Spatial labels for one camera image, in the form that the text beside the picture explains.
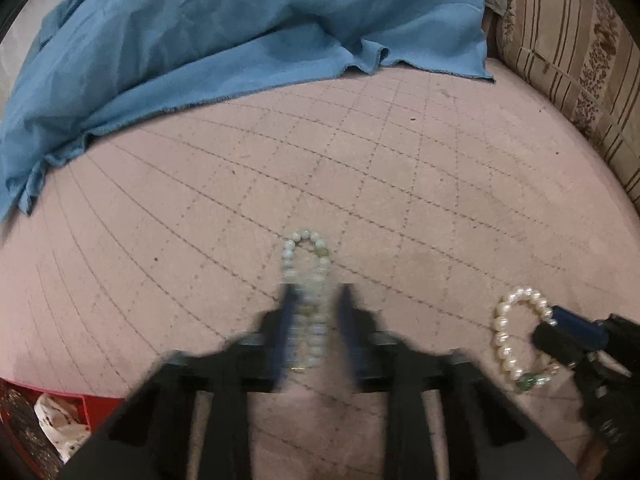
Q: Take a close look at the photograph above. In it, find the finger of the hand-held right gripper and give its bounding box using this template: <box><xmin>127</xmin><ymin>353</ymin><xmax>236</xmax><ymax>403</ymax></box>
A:
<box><xmin>531</xmin><ymin>323</ymin><xmax>597</xmax><ymax>369</ymax></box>
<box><xmin>551</xmin><ymin>306</ymin><xmax>607</xmax><ymax>352</ymax></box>

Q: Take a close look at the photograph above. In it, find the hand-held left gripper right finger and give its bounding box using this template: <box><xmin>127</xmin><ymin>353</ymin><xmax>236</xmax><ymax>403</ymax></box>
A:
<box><xmin>335</xmin><ymin>283</ymin><xmax>582</xmax><ymax>480</ymax></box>

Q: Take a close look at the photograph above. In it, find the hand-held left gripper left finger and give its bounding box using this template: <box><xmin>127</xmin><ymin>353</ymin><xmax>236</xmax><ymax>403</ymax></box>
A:
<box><xmin>59</xmin><ymin>283</ymin><xmax>302</xmax><ymax>480</ymax></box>

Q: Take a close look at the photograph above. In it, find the white pearl bracelet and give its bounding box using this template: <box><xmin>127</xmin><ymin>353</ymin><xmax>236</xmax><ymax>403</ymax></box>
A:
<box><xmin>491</xmin><ymin>285</ymin><xmax>567</xmax><ymax>393</ymax></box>

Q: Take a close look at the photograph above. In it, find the red cardboard tray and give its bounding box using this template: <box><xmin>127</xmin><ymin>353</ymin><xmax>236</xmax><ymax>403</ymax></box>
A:
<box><xmin>0</xmin><ymin>379</ymin><xmax>127</xmax><ymax>466</ymax></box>

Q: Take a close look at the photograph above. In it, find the pale green bead bracelet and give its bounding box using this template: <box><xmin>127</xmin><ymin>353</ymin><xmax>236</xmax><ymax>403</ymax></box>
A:
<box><xmin>280</xmin><ymin>228</ymin><xmax>334</xmax><ymax>374</ymax></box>

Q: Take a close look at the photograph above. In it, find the white dotted scrunchie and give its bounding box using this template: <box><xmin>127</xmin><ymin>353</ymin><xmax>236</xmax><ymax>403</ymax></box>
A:
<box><xmin>34</xmin><ymin>393</ymin><xmax>95</xmax><ymax>465</ymax></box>

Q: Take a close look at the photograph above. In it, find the pink quilted bedspread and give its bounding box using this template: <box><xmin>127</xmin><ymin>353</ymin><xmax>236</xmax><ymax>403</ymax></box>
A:
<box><xmin>0</xmin><ymin>57</ymin><xmax>636</xmax><ymax>480</ymax></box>

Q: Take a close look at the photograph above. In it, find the striped floral cushion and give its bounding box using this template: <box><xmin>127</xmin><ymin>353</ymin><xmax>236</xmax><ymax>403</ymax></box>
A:
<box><xmin>492</xmin><ymin>0</ymin><xmax>640</xmax><ymax>198</ymax></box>

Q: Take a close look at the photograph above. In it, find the blue cloth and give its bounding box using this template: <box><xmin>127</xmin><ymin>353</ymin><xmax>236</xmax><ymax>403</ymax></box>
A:
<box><xmin>0</xmin><ymin>0</ymin><xmax>496</xmax><ymax>222</ymax></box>

